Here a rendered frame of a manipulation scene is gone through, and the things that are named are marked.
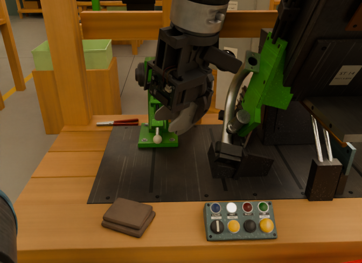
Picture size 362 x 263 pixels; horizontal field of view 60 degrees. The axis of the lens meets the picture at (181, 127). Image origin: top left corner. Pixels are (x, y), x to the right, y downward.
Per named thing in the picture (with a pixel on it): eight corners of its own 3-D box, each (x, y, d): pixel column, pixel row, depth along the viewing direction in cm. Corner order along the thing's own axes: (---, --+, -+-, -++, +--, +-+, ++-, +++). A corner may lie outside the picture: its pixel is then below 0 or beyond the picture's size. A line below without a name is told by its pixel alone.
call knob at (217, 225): (223, 233, 66) (224, 232, 65) (211, 233, 66) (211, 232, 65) (222, 220, 67) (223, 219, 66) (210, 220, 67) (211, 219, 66)
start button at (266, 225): (273, 232, 66) (275, 231, 65) (260, 233, 66) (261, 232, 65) (271, 218, 68) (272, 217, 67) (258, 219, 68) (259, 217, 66)
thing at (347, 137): (419, 146, 63) (424, 133, 61) (340, 147, 62) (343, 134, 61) (330, 82, 97) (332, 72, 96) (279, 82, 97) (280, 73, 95)
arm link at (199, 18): (201, -18, 45) (244, 4, 41) (194, 13, 48) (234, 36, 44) (161, -14, 41) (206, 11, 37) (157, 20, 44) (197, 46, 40)
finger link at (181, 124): (157, 143, 55) (165, 101, 50) (181, 131, 59) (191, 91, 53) (169, 153, 54) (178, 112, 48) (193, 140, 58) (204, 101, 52)
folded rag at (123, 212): (156, 215, 73) (155, 205, 72) (140, 240, 67) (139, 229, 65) (119, 204, 77) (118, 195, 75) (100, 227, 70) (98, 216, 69)
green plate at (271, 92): (280, 129, 80) (316, 49, 71) (250, 122, 79) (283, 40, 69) (267, 110, 90) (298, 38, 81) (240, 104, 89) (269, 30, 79)
